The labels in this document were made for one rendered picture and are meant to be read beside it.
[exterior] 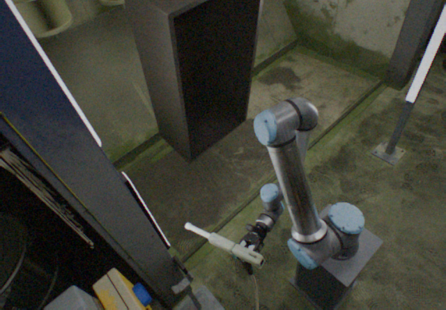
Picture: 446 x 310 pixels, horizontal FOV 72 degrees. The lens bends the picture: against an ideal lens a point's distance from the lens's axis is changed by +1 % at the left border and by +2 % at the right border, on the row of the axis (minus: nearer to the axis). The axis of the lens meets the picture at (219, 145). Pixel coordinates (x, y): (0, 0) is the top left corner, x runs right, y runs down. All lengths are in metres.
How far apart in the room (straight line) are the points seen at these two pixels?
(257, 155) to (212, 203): 0.61
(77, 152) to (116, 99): 1.90
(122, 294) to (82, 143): 0.49
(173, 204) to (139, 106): 0.97
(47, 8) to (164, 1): 1.19
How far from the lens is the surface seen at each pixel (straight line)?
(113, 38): 2.97
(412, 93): 2.49
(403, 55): 3.42
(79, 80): 2.87
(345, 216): 1.46
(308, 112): 1.15
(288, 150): 1.13
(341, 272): 1.65
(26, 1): 2.44
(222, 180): 2.60
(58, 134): 0.97
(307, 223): 1.32
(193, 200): 2.55
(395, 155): 2.96
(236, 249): 1.52
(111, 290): 0.71
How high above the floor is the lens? 2.17
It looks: 48 degrees down
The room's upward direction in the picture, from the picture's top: 11 degrees counter-clockwise
